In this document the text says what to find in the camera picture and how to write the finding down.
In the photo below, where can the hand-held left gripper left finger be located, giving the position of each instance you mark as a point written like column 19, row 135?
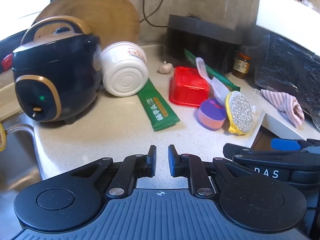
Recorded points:
column 152, row 160

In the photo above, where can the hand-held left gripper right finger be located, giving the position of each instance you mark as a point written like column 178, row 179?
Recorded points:
column 172, row 160

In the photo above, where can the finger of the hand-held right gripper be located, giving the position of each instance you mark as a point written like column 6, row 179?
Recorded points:
column 285, row 144
column 232, row 150

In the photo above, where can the green sachet packet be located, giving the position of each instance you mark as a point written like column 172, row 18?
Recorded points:
column 225, row 81
column 157, row 107

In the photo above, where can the red plastic container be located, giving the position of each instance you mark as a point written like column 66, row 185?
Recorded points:
column 187, row 87

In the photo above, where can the wooden cabinet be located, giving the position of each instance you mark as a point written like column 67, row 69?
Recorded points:
column 261, row 141

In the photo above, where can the yellow silver scouring pad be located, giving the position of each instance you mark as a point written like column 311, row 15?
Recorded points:
column 241, row 112

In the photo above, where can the purple and orange sponge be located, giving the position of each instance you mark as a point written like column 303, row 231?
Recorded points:
column 211, row 115

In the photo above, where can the pink striped cloth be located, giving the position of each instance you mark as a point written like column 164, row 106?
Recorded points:
column 285, row 102

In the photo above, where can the clear plastic wrapper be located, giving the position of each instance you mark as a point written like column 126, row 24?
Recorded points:
column 217, row 85

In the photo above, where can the black garbage bag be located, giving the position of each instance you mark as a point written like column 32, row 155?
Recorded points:
column 287, row 62

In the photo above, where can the glass jar of pickles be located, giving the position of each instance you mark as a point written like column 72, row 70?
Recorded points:
column 241, row 66

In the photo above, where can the white paper bowl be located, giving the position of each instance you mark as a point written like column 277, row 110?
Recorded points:
column 125, row 77

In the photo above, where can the garlic bulb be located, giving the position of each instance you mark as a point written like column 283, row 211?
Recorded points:
column 166, row 67

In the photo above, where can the black kitchen appliance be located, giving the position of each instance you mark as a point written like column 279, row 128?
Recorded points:
column 200, row 42

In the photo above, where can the dark blue rice cooker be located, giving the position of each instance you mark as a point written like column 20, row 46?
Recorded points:
column 62, row 67

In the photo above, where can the white box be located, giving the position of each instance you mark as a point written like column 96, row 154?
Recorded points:
column 287, row 15

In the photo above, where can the steel sink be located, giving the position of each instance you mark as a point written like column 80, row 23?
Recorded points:
column 17, row 160

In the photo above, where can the round wooden cutting board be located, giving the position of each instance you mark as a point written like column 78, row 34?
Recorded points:
column 107, row 17

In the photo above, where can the yellow object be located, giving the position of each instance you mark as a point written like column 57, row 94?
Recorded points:
column 2, row 137

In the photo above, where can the red object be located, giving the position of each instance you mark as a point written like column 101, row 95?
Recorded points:
column 6, row 61

